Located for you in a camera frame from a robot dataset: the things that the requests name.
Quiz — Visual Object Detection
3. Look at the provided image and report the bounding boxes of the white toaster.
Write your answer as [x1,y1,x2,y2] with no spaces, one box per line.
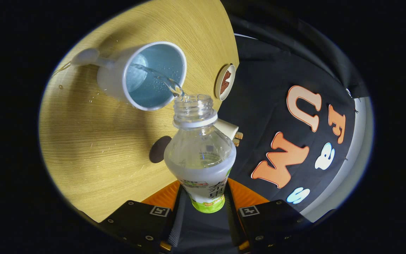
[213,118,239,141]

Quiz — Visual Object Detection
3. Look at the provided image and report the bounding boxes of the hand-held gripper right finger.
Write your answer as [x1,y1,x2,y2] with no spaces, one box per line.
[224,178,313,252]

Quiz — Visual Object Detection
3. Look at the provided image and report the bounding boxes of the clear juice bottle green label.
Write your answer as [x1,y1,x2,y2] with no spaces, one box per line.
[164,94,237,214]

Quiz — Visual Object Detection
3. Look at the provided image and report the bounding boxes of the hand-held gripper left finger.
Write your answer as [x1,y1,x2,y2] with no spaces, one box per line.
[99,180,188,252]

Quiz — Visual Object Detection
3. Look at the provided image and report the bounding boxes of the white round plate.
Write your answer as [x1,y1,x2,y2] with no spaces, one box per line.
[214,64,236,101]

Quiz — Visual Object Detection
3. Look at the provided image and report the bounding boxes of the dark round coaster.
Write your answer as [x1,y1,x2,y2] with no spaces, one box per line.
[149,135,172,164]

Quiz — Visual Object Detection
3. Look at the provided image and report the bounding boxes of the white cup blue inside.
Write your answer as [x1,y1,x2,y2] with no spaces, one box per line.
[71,41,187,111]

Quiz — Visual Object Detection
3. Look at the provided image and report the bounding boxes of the wooden table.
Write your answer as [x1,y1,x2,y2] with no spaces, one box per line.
[38,0,240,223]

